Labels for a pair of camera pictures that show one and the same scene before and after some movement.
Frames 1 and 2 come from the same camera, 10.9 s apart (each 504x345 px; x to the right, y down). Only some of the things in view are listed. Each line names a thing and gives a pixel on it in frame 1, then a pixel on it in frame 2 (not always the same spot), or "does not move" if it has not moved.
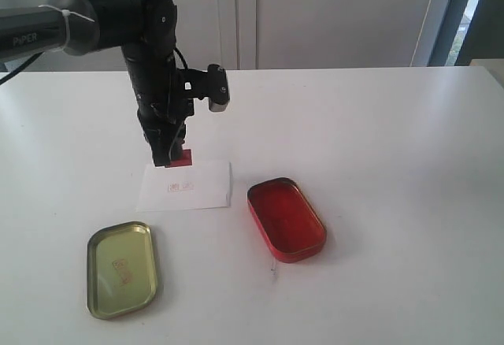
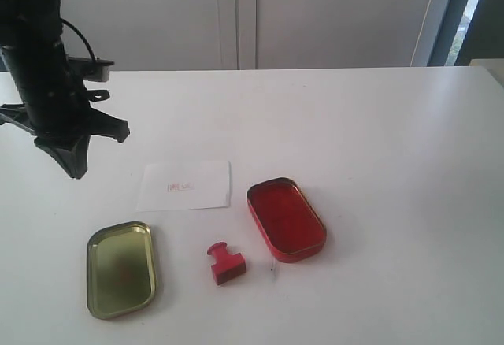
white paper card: x=185 y=187 does not move
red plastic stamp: x=186 y=161 → x=227 y=265
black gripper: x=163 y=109 → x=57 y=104
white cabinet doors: x=264 y=19 does not move
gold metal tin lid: x=121 y=274 does not move
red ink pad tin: x=292 y=228 does not move
